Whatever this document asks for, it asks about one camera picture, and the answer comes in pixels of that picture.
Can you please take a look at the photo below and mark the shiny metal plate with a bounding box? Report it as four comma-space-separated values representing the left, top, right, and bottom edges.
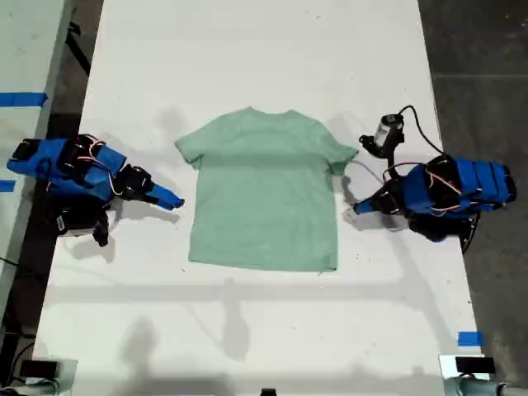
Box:
438, 353, 492, 396
31, 358, 78, 396

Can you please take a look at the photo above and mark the thin white cable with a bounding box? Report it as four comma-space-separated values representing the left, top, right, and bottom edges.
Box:
344, 160, 408, 233

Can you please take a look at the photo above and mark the pale green T-shirt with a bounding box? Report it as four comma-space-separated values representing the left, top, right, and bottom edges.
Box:
174, 106, 359, 274

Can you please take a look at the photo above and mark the black table strut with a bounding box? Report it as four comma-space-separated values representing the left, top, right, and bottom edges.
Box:
65, 20, 92, 78

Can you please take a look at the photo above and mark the small black box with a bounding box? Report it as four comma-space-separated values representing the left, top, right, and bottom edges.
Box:
19, 360, 59, 379
455, 356, 496, 375

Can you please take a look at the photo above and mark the pale side table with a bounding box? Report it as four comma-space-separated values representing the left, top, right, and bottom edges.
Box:
0, 0, 78, 323

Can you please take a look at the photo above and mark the long blue tape strip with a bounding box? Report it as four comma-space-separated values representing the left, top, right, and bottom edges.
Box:
0, 92, 50, 107

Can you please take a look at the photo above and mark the black camera box with label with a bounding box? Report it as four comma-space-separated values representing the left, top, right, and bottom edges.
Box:
52, 205, 98, 238

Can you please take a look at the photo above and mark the black camera cable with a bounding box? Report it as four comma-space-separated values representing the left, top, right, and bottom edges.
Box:
398, 105, 446, 158

